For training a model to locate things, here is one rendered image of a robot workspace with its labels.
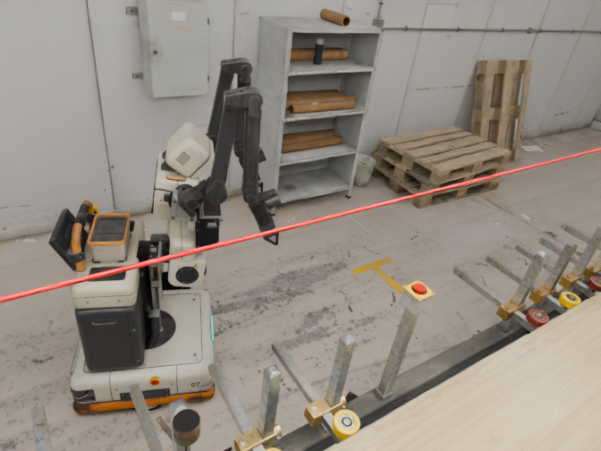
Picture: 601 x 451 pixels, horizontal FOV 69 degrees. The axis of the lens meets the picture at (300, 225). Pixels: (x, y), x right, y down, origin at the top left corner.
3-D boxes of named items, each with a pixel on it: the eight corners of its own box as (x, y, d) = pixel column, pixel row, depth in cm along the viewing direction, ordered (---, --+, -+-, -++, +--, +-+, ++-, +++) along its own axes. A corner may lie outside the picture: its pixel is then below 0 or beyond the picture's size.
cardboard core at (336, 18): (320, 8, 352) (342, 15, 331) (328, 8, 356) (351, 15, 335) (319, 19, 356) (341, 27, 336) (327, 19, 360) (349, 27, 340)
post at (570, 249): (523, 320, 217) (567, 242, 191) (528, 319, 219) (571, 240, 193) (529, 325, 215) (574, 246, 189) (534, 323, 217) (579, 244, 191)
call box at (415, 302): (397, 303, 140) (403, 285, 136) (412, 297, 144) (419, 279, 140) (412, 318, 136) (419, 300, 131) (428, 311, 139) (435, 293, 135)
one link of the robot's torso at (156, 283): (149, 300, 210) (145, 259, 197) (153, 263, 233) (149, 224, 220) (207, 296, 217) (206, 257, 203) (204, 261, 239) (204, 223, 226)
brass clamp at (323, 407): (302, 413, 144) (304, 404, 141) (335, 396, 150) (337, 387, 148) (312, 429, 139) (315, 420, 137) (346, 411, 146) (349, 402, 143)
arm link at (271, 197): (242, 185, 176) (244, 197, 169) (268, 174, 176) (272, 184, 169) (254, 208, 184) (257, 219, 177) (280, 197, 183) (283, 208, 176)
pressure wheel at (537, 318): (536, 329, 189) (547, 310, 182) (539, 343, 182) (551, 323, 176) (517, 324, 190) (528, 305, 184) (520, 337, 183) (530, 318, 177)
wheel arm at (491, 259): (484, 261, 225) (486, 255, 223) (488, 259, 227) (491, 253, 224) (563, 318, 196) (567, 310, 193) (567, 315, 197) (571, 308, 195)
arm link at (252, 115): (243, 87, 155) (247, 97, 146) (259, 87, 157) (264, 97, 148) (241, 192, 179) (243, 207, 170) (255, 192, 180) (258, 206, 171)
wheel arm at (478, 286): (452, 274, 212) (454, 267, 210) (456, 272, 214) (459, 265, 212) (531, 336, 183) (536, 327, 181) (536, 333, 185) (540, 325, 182)
